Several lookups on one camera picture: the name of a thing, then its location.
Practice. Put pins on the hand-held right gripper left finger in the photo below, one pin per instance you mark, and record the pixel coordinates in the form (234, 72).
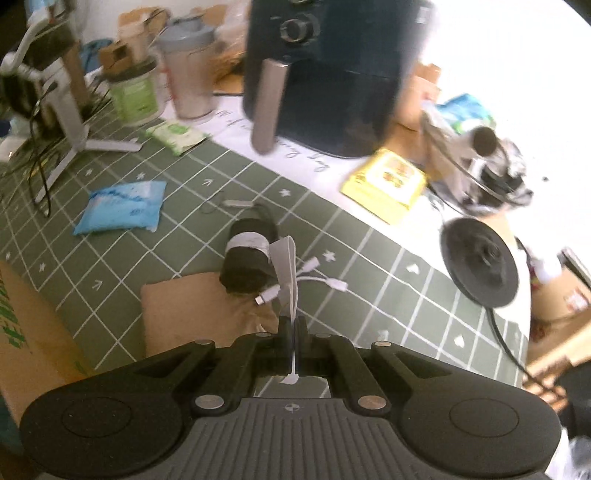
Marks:
(285, 341)

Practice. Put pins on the white gimbal stand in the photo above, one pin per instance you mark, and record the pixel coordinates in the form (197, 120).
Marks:
(69, 124)

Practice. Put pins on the green checked tablecloth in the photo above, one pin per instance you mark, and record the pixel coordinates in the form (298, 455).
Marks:
(184, 194)

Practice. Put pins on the black rolled cloth white band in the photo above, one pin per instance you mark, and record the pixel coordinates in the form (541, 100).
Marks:
(247, 258)

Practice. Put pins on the white bottle red label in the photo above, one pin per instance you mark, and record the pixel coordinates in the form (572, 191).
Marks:
(545, 267)

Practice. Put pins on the green wet wipe packet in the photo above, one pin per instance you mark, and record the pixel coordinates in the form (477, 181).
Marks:
(178, 134)

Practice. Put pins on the cardboard box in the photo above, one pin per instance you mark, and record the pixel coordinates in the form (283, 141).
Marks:
(32, 332)

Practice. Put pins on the shaker bottle grey lid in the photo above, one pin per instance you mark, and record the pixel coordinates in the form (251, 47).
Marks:
(189, 74)

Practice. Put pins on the wooden chair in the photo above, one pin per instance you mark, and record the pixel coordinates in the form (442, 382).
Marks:
(565, 300)

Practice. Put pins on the brown paper bag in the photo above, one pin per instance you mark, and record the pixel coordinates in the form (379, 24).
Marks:
(184, 314)

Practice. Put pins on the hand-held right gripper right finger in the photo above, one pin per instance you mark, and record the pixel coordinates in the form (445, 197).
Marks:
(302, 341)

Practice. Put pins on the blue white packet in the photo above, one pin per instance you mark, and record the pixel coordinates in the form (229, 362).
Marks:
(466, 113)

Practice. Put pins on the blue tissue packet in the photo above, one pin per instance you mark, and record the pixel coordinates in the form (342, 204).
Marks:
(122, 207)

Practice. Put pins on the glass bowl of small things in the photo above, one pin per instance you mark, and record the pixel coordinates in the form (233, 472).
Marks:
(485, 175)

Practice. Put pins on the yellow wet wipes packet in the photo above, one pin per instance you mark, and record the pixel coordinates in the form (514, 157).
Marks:
(385, 184)

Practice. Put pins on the black kettle base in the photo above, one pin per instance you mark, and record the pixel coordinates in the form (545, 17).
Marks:
(480, 263)

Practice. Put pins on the green labelled jar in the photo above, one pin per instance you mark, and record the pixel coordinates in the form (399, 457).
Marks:
(136, 94)

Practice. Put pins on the dark air fryer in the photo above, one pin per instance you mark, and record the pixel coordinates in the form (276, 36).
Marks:
(341, 78)

